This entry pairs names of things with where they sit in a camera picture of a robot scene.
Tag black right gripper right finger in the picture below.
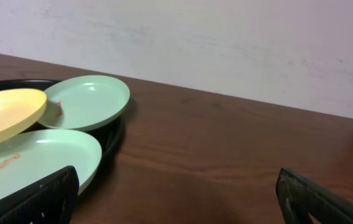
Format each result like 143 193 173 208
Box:
276 168 353 224

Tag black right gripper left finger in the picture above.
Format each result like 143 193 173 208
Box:
0 166 79 224

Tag green plate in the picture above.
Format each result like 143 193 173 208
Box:
39 75 130 132
0 129 102 199

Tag yellow plate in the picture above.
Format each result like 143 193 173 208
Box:
0 88 47 142

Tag round black tray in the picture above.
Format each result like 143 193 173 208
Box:
0 79 125 200

